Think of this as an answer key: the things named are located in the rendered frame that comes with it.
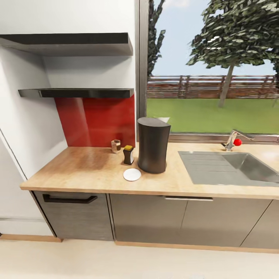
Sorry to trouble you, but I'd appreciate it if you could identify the saucer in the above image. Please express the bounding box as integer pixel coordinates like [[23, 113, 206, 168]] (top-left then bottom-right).
[[124, 169, 141, 181]]

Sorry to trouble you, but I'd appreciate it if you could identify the bottle of coffee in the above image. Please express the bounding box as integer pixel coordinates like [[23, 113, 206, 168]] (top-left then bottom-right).
[[123, 145, 134, 165]]

